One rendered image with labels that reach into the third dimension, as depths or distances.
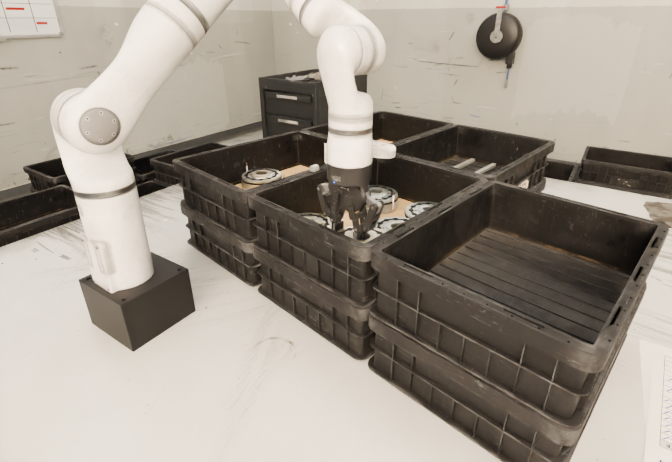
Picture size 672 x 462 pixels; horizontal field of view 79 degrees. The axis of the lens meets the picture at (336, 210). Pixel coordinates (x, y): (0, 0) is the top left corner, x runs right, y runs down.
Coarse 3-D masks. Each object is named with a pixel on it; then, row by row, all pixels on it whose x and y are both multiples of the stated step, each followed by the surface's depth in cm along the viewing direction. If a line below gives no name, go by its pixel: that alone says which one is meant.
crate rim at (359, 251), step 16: (400, 160) 97; (416, 160) 95; (304, 176) 86; (464, 176) 87; (256, 192) 78; (464, 192) 78; (256, 208) 75; (272, 208) 72; (432, 208) 72; (288, 224) 70; (304, 224) 66; (320, 224) 66; (400, 224) 66; (320, 240) 65; (336, 240) 62; (352, 240) 61; (352, 256) 61; (368, 256) 60
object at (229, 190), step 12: (288, 132) 119; (300, 132) 119; (240, 144) 108; (192, 156) 98; (180, 168) 93; (192, 168) 90; (204, 180) 87; (216, 180) 84; (276, 180) 84; (228, 192) 81; (240, 192) 78
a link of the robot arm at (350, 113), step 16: (336, 32) 56; (352, 32) 57; (320, 48) 58; (336, 48) 56; (352, 48) 56; (320, 64) 60; (336, 64) 57; (352, 64) 57; (336, 80) 59; (352, 80) 58; (336, 96) 60; (352, 96) 59; (368, 96) 62; (336, 112) 62; (352, 112) 61; (368, 112) 62; (336, 128) 63; (352, 128) 62; (368, 128) 63
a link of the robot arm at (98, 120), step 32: (160, 0) 62; (128, 32) 62; (160, 32) 62; (192, 32) 65; (128, 64) 60; (160, 64) 63; (96, 96) 59; (128, 96) 61; (64, 128) 58; (96, 128) 59; (128, 128) 63
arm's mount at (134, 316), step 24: (168, 264) 79; (96, 288) 72; (144, 288) 72; (168, 288) 75; (96, 312) 75; (120, 312) 68; (144, 312) 72; (168, 312) 76; (192, 312) 81; (120, 336) 72; (144, 336) 73
